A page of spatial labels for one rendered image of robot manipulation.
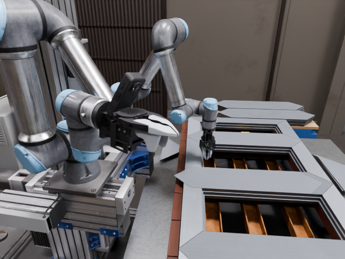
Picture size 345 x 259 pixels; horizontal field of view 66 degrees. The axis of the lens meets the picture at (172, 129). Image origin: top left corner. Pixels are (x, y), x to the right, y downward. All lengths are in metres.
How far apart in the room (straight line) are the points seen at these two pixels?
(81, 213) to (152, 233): 0.35
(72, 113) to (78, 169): 0.43
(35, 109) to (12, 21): 0.26
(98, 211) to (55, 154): 0.32
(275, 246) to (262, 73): 3.04
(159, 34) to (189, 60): 2.65
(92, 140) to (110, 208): 0.46
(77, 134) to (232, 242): 0.70
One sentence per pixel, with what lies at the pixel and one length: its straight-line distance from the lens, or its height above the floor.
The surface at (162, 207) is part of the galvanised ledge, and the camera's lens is 1.48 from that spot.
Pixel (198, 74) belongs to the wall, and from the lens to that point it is 3.90.
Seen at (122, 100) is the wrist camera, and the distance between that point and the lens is 0.57.
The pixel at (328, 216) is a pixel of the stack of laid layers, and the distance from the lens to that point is 1.39.
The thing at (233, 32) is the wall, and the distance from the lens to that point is 3.79.
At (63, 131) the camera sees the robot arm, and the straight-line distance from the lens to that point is 1.02.
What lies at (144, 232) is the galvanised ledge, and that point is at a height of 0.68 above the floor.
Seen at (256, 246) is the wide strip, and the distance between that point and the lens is 1.11.
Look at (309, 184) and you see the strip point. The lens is 1.49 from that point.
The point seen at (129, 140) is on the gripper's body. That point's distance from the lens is 0.55.
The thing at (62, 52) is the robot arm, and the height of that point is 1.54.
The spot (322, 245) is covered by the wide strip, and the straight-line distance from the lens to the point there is 1.20.
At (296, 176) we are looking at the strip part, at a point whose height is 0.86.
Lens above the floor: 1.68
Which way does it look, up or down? 26 degrees down
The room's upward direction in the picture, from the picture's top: straight up
